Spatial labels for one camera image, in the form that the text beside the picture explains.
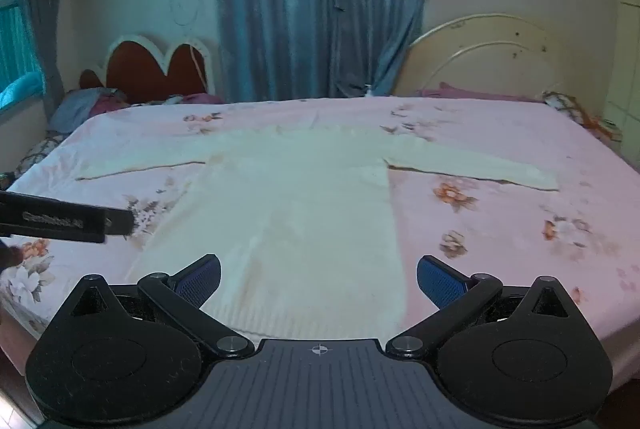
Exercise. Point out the grey curtain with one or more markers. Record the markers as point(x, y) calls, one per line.
point(42, 9)

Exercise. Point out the pink floral bed sheet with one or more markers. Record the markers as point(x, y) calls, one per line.
point(500, 234)

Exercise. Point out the red headboard with white trim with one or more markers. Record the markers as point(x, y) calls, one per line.
point(150, 71)

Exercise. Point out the white knit sweater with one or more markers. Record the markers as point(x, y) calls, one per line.
point(300, 209)

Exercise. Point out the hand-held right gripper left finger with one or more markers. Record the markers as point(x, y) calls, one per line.
point(200, 280)

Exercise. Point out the blue curtain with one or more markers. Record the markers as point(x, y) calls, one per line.
point(320, 4)

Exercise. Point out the pile of clothes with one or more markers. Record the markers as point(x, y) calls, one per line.
point(95, 106)

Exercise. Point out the patterned pillow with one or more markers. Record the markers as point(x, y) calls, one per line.
point(580, 111)

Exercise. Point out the checkered quilt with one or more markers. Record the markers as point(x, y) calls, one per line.
point(35, 154)

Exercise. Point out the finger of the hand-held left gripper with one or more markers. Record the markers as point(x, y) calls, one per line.
point(120, 221)

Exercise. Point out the window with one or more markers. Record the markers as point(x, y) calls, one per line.
point(17, 34)

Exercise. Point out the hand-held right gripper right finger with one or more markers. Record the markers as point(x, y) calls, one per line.
point(440, 281)

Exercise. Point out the cream headboard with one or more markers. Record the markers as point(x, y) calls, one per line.
point(480, 59)

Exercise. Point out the pink pillow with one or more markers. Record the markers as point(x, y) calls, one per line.
point(475, 92)

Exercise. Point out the white pump bottle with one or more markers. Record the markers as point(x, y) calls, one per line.
point(369, 92)

